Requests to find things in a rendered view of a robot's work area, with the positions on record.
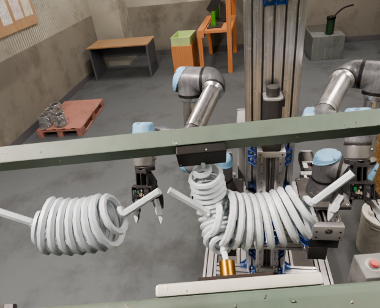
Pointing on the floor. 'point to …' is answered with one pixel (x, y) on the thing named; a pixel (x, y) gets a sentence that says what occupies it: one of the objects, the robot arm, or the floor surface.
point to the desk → (138, 44)
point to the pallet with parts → (69, 117)
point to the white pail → (377, 231)
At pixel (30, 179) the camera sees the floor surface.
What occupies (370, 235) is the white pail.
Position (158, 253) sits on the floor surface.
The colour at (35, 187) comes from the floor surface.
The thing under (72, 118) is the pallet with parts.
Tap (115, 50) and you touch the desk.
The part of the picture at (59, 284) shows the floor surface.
